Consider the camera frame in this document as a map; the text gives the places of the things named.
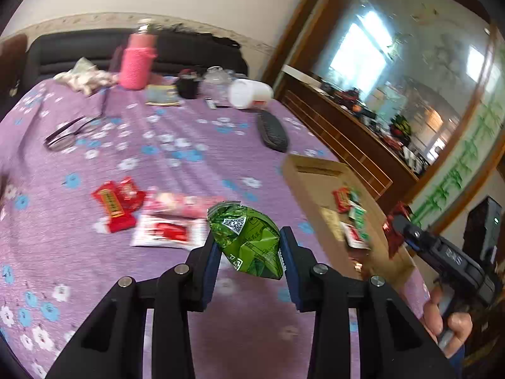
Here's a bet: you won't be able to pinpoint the clear plastic dome cup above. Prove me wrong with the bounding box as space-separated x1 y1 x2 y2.
204 66 232 102

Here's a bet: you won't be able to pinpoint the large green foil snack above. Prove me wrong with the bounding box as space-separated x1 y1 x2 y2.
207 201 284 280

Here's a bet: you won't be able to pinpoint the brown armchair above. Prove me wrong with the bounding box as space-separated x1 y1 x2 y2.
0 33 28 119

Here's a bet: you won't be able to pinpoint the black glasses case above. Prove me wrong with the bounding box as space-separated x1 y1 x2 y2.
256 110 289 153

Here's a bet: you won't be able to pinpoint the white snack packet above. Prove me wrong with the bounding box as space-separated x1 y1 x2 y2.
341 222 371 251

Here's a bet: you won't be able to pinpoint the black-framed eyeglasses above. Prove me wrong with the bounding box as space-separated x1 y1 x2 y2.
44 90 110 153

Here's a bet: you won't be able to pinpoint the white plastic jar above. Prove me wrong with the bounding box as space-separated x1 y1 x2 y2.
228 79 273 110

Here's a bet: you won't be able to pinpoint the dark red foil snack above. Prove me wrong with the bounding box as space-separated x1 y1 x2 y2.
383 202 412 259

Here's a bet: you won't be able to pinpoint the black round container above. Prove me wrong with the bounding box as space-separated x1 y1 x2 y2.
175 69 201 99

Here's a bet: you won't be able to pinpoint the person right hand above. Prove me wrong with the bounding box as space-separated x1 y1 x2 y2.
421 283 473 360

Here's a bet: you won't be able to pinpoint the beige cracker packet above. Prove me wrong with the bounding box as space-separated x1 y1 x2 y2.
319 207 345 242

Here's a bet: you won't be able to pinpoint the black sofa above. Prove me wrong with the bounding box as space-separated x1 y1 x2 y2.
20 28 249 89

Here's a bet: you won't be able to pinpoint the cardboard box tray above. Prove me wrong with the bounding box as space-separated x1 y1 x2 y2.
282 155 415 291

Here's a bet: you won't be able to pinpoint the green snack packet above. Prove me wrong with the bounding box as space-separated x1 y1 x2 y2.
348 189 369 242

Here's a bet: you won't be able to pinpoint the white red packet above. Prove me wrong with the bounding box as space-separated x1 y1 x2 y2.
130 214 209 251

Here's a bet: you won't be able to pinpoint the small lighter on table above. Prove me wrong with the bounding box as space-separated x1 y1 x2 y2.
205 99 217 110

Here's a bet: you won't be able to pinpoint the brick-pattern wooden counter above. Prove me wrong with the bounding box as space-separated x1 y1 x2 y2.
276 65 419 212

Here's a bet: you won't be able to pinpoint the small red snack packet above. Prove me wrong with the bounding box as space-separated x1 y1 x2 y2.
117 176 146 212

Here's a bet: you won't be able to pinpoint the white crumpled cloth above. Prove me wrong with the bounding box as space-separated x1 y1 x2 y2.
53 57 118 97

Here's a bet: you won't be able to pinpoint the red snack packet long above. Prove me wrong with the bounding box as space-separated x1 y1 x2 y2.
92 181 136 233

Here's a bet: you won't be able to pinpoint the pink knit-sleeve thermos bottle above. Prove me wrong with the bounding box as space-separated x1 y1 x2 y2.
118 18 158 90

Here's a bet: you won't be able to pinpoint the purple floral tablecloth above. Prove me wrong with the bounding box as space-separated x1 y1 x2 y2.
0 74 431 379

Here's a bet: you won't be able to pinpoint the pink candy packet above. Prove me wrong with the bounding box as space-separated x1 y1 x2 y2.
143 190 224 218

